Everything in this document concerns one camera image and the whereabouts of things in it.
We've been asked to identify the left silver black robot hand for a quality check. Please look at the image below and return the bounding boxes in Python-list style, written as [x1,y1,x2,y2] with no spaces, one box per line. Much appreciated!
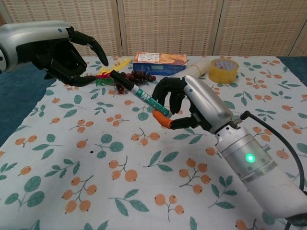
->
[2,20,109,87]

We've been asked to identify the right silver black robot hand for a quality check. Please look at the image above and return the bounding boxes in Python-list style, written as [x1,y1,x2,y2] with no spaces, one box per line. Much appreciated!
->
[152,75,234,134]

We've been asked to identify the white green marker pen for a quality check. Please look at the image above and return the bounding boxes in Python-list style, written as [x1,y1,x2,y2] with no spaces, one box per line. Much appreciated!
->
[130,84,172,118]

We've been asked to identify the black marker cap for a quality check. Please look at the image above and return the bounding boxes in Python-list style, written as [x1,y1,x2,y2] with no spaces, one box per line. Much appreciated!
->
[110,71,135,92]

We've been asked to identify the clear yellowish tape roll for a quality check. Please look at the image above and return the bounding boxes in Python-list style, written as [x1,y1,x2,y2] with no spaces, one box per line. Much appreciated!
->
[208,57,240,85]

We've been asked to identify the bamboo screen panel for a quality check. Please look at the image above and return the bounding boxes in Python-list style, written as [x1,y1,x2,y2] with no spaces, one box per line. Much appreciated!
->
[117,0,225,57]
[213,0,307,58]
[0,0,127,58]
[293,23,307,58]

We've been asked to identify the orange blue biscuit box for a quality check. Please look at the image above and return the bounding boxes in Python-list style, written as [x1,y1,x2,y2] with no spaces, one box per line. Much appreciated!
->
[132,52,188,76]

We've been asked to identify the dark red artificial grapes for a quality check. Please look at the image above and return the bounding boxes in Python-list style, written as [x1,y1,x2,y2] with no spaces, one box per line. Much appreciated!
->
[113,69,157,94]

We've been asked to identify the colourful feather shuttlecock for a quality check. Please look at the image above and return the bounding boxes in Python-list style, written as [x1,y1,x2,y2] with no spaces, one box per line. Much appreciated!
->
[83,57,134,87]

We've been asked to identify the floral print tablecloth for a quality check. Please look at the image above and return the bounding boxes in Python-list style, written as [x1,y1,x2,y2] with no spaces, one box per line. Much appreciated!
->
[0,55,307,230]

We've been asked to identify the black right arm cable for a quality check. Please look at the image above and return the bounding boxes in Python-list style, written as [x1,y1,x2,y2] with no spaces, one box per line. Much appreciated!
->
[239,111,307,230]

